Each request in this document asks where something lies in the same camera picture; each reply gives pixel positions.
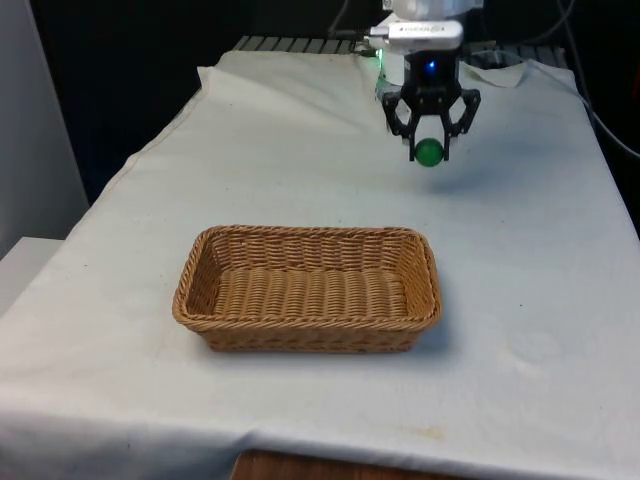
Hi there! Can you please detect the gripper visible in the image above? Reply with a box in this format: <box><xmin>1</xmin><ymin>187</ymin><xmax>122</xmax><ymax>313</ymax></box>
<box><xmin>381</xmin><ymin>49</ymin><xmax>483</xmax><ymax>162</ymax></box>

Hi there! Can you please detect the green ball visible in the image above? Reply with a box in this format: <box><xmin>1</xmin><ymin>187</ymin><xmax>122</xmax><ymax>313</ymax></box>
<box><xmin>413</xmin><ymin>137</ymin><xmax>446</xmax><ymax>169</ymax></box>

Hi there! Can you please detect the brown wicker basket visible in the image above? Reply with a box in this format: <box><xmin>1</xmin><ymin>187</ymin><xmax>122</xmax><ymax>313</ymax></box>
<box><xmin>172</xmin><ymin>224</ymin><xmax>444</xmax><ymax>354</ymax></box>

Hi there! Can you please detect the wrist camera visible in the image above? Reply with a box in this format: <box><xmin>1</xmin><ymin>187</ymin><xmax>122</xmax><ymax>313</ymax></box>
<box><xmin>367</xmin><ymin>20</ymin><xmax>464</xmax><ymax>53</ymax></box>

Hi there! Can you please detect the black cable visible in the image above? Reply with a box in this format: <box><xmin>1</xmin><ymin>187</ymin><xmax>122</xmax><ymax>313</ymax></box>
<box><xmin>325</xmin><ymin>0</ymin><xmax>372</xmax><ymax>40</ymax></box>

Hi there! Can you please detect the grey cable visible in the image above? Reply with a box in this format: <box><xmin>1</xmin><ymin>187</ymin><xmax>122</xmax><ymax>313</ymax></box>
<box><xmin>562</xmin><ymin>0</ymin><xmax>640</xmax><ymax>159</ymax></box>

